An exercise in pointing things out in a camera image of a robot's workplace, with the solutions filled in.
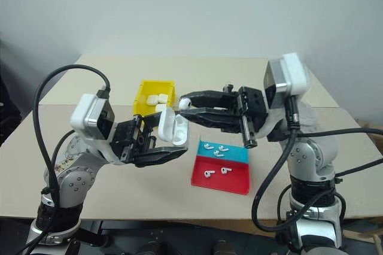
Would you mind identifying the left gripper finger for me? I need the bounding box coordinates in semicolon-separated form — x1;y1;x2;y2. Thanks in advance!
144;112;164;132
133;146;189;168

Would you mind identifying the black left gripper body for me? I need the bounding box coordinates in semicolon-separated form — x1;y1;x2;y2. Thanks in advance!
109;113;160;166

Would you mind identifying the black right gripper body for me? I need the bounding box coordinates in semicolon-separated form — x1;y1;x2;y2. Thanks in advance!
220;83;269;148

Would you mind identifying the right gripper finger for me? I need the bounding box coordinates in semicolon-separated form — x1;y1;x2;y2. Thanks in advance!
179;89;240;111
178;107;243;135

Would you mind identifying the yellow plastic bin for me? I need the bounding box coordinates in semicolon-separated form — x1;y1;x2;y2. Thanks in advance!
132;79;177;118

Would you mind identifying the blue plastic tray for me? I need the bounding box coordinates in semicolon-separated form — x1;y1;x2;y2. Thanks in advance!
196;139;250;164

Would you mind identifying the red plastic tray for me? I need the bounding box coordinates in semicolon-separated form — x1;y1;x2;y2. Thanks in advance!
190;155;251;196

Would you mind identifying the dark rounded shape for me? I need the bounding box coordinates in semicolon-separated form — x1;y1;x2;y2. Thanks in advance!
209;238;238;255

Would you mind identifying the dark object beside table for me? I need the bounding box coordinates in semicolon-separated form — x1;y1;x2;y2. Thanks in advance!
0;39;24;145

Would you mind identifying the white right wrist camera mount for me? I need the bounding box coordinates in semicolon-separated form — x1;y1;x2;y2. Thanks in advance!
259;53;312;139

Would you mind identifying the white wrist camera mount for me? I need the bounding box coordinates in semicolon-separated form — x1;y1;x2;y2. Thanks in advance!
259;53;312;139
69;93;126;166

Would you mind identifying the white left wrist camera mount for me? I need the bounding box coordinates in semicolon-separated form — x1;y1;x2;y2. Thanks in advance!
69;93;126;166

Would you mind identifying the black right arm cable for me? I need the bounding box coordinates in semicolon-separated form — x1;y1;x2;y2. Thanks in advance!
251;95;300;233

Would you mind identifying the long black cable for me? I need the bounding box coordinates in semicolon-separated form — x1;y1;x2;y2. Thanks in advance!
294;127;383;139

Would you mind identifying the thin black cable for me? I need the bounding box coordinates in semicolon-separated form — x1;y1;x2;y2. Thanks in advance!
333;159;383;178

